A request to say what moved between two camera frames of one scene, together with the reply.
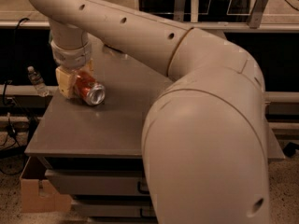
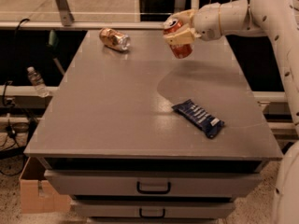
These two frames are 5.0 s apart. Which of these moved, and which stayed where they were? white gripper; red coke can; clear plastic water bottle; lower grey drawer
Moved: white gripper; red coke can
Stayed: clear plastic water bottle; lower grey drawer
